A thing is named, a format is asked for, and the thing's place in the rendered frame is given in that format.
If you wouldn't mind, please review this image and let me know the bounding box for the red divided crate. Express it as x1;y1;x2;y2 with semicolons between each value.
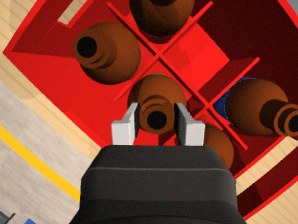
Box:
3;0;298;221

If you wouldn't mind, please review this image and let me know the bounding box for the brown bottle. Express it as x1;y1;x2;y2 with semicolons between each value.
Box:
127;73;187;135
212;77;298;137
72;22;145;85
174;114;234;169
129;0;194;44

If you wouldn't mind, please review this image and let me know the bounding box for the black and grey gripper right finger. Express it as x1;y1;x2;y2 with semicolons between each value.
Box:
174;103;205;146

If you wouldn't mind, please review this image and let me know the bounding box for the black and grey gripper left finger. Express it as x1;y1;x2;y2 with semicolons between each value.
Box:
111;103;140;145

